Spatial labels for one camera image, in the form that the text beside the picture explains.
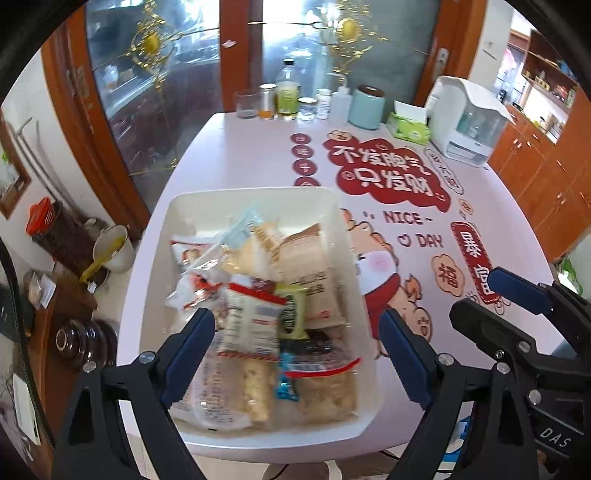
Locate teal canister brown lid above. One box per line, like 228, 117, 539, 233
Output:
348, 84, 386, 130

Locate white countertop appliance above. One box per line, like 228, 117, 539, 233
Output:
424, 75, 513, 168

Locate white red-trimmed snack packet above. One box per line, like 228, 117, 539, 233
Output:
217, 274, 301, 363

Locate wooden display shelf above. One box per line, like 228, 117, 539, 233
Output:
508, 28, 583, 144

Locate wooden cabinet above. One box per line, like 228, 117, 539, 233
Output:
487, 88, 591, 264

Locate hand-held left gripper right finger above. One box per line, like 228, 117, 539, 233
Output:
379, 308, 541, 480

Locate red white picture packet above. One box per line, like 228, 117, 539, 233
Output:
166, 235, 229, 312

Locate white plastic tray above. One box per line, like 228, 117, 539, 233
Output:
139, 187, 386, 446

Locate wooden side table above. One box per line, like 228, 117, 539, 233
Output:
23, 272, 121, 462

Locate black green-edged snack packet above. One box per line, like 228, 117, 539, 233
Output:
277, 284, 312, 342

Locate brown kraft paper packet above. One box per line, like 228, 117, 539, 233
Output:
272, 224, 349, 328

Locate glass door gold ornament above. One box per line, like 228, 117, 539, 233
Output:
41, 0, 232, 232
217, 0, 485, 121

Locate green tissue box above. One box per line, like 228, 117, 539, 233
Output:
385, 100, 432, 146

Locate small blue candy packet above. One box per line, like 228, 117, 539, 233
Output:
276, 353, 301, 402

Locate clear drinking glass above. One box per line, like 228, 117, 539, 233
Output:
233, 89, 262, 120

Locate clear plastic food box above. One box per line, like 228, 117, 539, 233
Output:
25, 272, 58, 310

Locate small jar orange contents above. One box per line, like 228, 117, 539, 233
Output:
259, 83, 278, 121

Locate glass bottle green label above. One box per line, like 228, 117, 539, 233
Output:
276, 59, 300, 121

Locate red-lidded dark jar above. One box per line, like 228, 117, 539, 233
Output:
26, 198, 95, 273

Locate black cable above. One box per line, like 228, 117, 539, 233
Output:
0, 240, 51, 444

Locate black pouch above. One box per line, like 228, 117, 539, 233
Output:
0, 281, 33, 342

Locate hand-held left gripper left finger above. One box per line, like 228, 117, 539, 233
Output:
53, 308, 218, 480

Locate orange white oat packet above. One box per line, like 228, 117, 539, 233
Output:
173, 342, 252, 432

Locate pale cracker packet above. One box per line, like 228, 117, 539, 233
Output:
217, 208, 284, 278

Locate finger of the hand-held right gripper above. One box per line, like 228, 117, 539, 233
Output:
488, 267, 557, 315
450, 299, 578, 388

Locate wooden picture frame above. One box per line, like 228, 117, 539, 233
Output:
0, 111, 33, 220

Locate white plastic bag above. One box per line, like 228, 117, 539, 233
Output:
561, 256, 591, 296

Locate white cup yellow spoon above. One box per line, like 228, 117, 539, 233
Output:
79, 224, 136, 283

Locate dark glass lidded bowl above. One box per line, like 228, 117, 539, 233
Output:
55, 320, 116, 370

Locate clear packet yellow pastry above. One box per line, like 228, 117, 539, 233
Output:
295, 369, 358, 421
240, 357, 273, 423

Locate white squeeze wash bottle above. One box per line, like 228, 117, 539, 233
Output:
330, 76, 350, 125

